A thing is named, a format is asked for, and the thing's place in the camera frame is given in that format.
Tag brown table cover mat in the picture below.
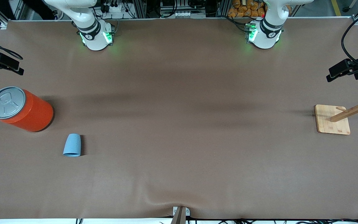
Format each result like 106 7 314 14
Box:
0 17 358 220

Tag wooden mug tree stand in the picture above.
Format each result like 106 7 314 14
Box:
314 83 358 135

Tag white socket strip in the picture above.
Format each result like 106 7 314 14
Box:
174 11 206 19

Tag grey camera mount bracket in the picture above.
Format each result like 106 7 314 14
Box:
170 206 190 224

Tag orange can with grey lid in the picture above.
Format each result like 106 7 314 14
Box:
0 86 54 133

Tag blue plastic cup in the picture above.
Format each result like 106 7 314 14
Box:
63 133 82 157

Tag orange snack bags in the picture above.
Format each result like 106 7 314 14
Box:
228 0 266 18

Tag white power strip with plugs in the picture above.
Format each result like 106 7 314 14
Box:
100 2 126 13

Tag aluminium frame post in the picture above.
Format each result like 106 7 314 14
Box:
216 0 231 18
132 0 147 18

